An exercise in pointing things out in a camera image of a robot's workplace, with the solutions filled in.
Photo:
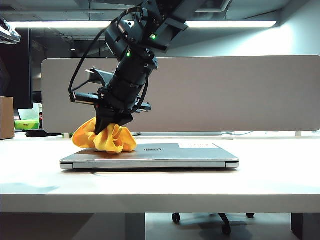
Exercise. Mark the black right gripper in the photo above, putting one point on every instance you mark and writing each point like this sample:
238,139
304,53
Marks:
120,102

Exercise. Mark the yellow orange cleaning rag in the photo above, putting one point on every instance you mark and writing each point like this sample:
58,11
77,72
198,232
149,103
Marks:
110,143

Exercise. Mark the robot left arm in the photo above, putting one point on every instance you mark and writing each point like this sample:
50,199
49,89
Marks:
7,33

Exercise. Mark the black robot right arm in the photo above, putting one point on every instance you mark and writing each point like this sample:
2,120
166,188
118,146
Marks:
132,67

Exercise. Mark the silver closed laptop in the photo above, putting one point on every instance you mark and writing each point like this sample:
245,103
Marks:
175,157

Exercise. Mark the cola bottle with red label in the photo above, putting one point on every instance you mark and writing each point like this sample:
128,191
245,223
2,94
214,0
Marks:
41,120

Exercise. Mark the black round flat object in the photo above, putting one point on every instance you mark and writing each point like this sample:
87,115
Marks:
37,133

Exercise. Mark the small round pendant lamp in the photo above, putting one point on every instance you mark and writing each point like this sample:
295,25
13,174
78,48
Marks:
72,49

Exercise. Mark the white tissue sheet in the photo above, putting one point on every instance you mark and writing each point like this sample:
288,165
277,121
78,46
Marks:
28,112

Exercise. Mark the green tissue box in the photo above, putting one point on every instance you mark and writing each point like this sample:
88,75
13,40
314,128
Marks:
26,125

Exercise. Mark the white sticker with red print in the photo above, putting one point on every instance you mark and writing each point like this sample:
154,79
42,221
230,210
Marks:
197,145

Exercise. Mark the grey table leg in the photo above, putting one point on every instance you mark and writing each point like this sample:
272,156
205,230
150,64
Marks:
135,226

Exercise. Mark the black monitor screen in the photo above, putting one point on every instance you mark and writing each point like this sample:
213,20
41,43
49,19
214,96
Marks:
20,70

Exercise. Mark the brown cardboard box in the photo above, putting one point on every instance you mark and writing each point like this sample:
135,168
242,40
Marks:
6,117

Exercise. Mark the grey fabric desk divider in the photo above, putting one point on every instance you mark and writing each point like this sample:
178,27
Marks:
225,95

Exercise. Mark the long ceiling light strip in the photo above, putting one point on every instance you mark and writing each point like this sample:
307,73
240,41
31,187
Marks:
225,24

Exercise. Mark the black office chair base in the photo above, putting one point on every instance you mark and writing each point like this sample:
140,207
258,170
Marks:
225,221

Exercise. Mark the dark table leg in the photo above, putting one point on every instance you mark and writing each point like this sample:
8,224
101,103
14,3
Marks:
305,226

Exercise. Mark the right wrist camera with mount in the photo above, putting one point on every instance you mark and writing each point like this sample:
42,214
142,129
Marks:
86,98

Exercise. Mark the white divider bracket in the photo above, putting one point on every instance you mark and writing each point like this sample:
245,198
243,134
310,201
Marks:
66,136
298,134

